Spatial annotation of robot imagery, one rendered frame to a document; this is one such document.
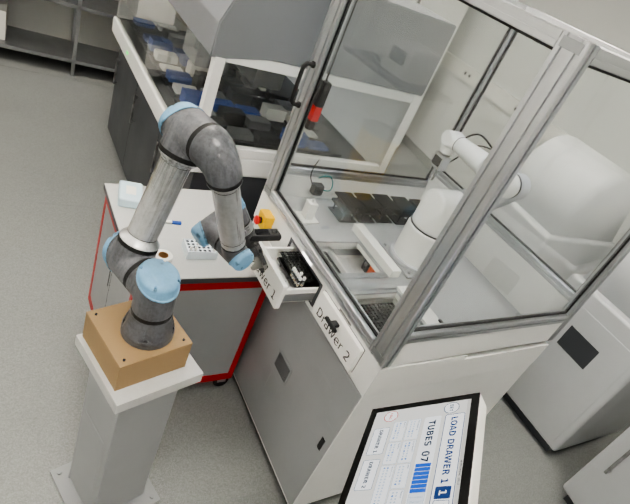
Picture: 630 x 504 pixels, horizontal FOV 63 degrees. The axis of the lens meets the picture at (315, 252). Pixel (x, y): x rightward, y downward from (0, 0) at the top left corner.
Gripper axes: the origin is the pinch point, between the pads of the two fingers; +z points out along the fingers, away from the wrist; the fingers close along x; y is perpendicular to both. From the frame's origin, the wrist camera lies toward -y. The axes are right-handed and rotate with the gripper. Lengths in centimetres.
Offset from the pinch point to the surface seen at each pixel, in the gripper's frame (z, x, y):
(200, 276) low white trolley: 2.4, -10.8, 23.3
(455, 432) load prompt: -17, 90, -18
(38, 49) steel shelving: 40, -377, 77
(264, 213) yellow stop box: 8.1, -32.8, -11.1
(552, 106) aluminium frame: -66, 55, -69
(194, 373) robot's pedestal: -6.4, 33.4, 35.7
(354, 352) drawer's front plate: 10.4, 44.1, -12.3
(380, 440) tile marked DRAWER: -10, 81, -3
